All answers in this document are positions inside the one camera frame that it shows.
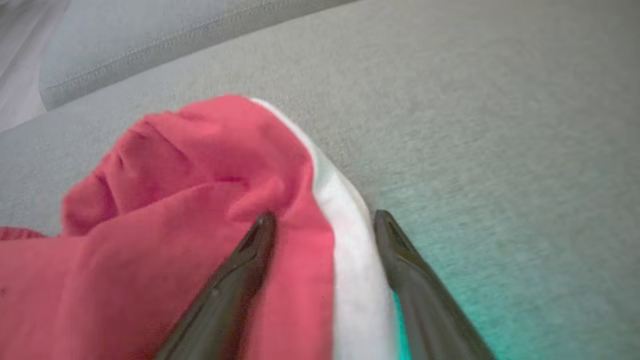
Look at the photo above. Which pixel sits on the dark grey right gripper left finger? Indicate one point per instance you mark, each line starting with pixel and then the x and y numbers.
pixel 225 300

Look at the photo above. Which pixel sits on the red shorts with white waistband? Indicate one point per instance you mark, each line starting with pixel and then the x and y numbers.
pixel 175 200

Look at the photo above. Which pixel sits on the wide grey sofa seat cushion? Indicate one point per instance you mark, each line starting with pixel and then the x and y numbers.
pixel 125 40

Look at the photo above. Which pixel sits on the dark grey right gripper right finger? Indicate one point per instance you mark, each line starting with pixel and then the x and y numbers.
pixel 430 310

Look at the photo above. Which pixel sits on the long grey sofa seat cushion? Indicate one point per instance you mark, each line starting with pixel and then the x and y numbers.
pixel 450 125

